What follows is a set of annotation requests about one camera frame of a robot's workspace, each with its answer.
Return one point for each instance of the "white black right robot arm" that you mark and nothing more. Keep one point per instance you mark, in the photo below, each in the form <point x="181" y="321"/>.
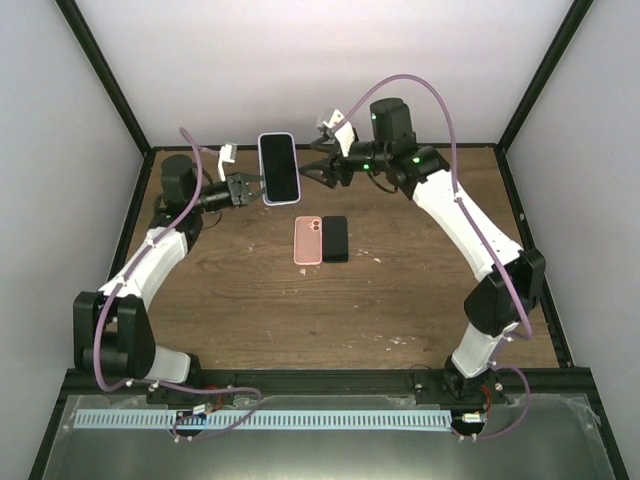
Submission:
<point x="509" y="277"/>

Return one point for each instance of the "black smartphone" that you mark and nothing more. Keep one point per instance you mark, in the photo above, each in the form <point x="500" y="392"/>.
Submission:
<point x="335" y="247"/>

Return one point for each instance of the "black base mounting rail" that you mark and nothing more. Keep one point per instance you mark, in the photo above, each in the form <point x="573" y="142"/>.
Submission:
<point x="427" y="386"/>

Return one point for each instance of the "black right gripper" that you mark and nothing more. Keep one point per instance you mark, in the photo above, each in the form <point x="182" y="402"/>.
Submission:
<point x="326" y="167"/>

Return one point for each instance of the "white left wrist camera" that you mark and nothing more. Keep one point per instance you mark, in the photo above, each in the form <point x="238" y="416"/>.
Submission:
<point x="226" y="156"/>

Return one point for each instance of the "lilac phone case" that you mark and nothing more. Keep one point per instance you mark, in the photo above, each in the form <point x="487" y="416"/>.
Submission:
<point x="265" y="200"/>

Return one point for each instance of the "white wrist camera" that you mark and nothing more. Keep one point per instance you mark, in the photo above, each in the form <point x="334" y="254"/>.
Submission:
<point x="334" y="125"/>
<point x="226" y="156"/>

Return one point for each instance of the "pink phone case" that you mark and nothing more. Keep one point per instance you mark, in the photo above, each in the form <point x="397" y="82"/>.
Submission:
<point x="307" y="243"/>

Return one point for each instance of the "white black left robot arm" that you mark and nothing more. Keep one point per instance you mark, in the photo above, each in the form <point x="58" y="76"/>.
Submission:
<point x="112" y="334"/>

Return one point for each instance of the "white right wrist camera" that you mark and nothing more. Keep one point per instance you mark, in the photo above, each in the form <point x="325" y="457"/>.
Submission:
<point x="334" y="125"/>

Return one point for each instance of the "light blue slotted cable duct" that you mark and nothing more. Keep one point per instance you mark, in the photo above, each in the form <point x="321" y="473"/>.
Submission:
<point x="401" y="420"/>

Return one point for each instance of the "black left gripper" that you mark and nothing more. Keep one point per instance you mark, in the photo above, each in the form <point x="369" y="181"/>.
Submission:
<point x="238" y="188"/>

